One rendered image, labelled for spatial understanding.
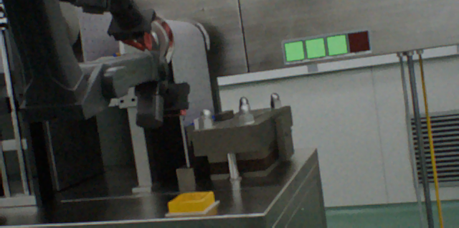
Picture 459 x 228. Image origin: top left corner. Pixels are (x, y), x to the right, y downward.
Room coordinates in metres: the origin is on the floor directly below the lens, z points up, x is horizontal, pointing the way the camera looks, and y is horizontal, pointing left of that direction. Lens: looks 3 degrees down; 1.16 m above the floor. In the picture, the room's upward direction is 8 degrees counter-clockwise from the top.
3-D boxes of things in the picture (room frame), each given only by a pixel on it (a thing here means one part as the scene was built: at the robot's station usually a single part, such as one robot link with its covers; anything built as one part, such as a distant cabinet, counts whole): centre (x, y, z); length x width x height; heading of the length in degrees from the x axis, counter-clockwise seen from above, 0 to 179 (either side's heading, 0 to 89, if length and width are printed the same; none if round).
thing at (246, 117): (1.23, -0.03, 1.05); 0.04 x 0.04 x 0.04
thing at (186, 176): (1.39, 0.09, 0.92); 0.28 x 0.04 x 0.04; 162
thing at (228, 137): (1.39, -0.04, 1.00); 0.40 x 0.16 x 0.06; 162
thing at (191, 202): (1.02, 0.10, 0.91); 0.07 x 0.07 x 0.02; 72
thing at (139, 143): (1.27, 0.23, 1.05); 0.06 x 0.05 x 0.31; 162
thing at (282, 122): (1.38, -0.13, 0.96); 0.10 x 0.03 x 0.11; 162
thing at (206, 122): (1.25, 0.06, 1.05); 0.04 x 0.04 x 0.04
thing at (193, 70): (1.39, 0.09, 1.11); 0.23 x 0.01 x 0.18; 162
